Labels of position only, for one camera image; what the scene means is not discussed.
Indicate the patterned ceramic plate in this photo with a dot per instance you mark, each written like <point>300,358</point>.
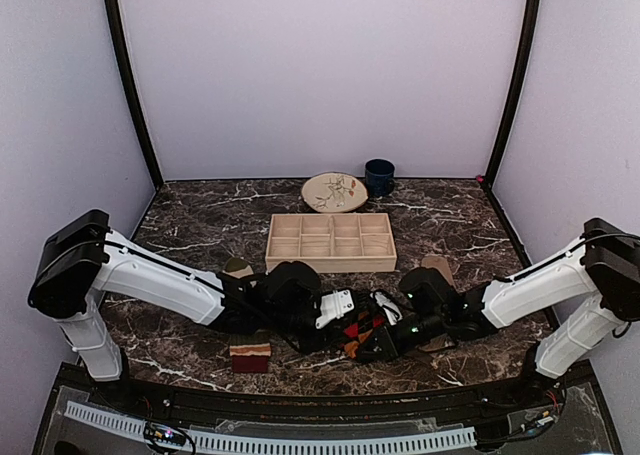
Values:
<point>334,192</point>

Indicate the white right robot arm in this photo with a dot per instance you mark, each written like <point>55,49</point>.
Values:
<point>601,267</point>

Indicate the wooden compartment tray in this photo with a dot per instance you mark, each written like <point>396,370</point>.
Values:
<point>333,243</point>

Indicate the right black corner post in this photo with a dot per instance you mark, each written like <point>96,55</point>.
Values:
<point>525,43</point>

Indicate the dark blue mug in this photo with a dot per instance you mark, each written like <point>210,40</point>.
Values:
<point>379,177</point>

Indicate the white slotted cable duct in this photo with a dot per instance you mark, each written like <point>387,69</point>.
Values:
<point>165,439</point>

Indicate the left black corner post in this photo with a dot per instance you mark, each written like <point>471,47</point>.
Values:
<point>119,44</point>

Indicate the black argyle sock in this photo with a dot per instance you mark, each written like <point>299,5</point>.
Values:
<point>360,330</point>

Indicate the beige striped sock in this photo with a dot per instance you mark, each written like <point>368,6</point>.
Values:
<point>249,346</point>

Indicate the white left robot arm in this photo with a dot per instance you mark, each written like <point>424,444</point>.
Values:
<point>87,257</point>

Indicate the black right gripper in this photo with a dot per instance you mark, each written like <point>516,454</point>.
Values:
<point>390,346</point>

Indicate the black corner post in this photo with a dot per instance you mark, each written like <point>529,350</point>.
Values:
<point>119,44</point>
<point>525,43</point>

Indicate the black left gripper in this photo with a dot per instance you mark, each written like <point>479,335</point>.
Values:
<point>308,346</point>

